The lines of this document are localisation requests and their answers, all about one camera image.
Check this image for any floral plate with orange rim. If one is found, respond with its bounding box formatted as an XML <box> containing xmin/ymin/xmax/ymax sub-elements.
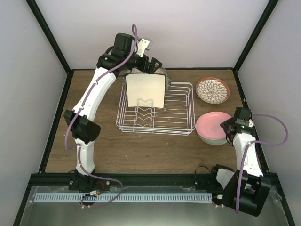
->
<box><xmin>196</xmin><ymin>77</ymin><xmax>230</xmax><ymax>105</ymax></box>

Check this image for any black frame post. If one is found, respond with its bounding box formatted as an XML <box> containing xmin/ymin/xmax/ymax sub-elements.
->
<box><xmin>26</xmin><ymin>0</ymin><xmax>71</xmax><ymax>73</ymax></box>
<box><xmin>233</xmin><ymin>0</ymin><xmax>279</xmax><ymax>73</ymax></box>

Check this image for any white slotted cable duct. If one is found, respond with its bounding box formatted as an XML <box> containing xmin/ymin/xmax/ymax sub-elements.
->
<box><xmin>34</xmin><ymin>193</ymin><xmax>212</xmax><ymax>203</ymax></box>

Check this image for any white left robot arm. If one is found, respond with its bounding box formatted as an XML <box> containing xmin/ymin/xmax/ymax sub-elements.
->
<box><xmin>63</xmin><ymin>33</ymin><xmax>162</xmax><ymax>190</ymax></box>

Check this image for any white wire dish rack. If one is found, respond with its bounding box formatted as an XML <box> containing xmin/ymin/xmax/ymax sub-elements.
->
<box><xmin>116</xmin><ymin>82</ymin><xmax>196</xmax><ymax>136</ymax></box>

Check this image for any dark speckled round plate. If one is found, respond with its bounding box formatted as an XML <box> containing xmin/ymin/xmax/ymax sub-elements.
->
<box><xmin>122</xmin><ymin>67</ymin><xmax>171</xmax><ymax>93</ymax></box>

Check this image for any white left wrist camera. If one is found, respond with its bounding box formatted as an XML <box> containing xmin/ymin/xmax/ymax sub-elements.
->
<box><xmin>136</xmin><ymin>38</ymin><xmax>153</xmax><ymax>57</ymax></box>

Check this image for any pink round plate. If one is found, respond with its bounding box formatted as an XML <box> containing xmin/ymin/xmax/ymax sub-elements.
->
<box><xmin>196</xmin><ymin>111</ymin><xmax>231</xmax><ymax>140</ymax></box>

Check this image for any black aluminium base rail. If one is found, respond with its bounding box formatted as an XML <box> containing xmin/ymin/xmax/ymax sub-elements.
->
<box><xmin>30</xmin><ymin>171</ymin><xmax>278</xmax><ymax>191</ymax></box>

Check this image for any cream square plate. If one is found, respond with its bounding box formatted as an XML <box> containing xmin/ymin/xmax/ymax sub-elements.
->
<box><xmin>126</xmin><ymin>73</ymin><xmax>166</xmax><ymax>108</ymax></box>

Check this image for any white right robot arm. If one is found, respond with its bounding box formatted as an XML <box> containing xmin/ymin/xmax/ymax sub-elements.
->
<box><xmin>209</xmin><ymin>107</ymin><xmax>271</xmax><ymax>217</ymax></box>

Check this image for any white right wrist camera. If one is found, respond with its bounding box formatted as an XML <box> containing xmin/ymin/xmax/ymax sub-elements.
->
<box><xmin>248</xmin><ymin>119</ymin><xmax>254</xmax><ymax>128</ymax></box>

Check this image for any black right frame post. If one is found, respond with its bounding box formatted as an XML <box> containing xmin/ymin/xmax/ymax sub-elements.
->
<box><xmin>233</xmin><ymin>0</ymin><xmax>279</xmax><ymax>73</ymax></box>

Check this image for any black left frame post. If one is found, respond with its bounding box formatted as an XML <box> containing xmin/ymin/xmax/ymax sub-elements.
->
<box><xmin>26</xmin><ymin>0</ymin><xmax>71</xmax><ymax>73</ymax></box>

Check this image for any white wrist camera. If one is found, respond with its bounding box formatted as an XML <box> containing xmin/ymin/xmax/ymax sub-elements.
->
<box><xmin>248</xmin><ymin>119</ymin><xmax>254</xmax><ymax>128</ymax></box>
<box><xmin>136</xmin><ymin>38</ymin><xmax>153</xmax><ymax>57</ymax></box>

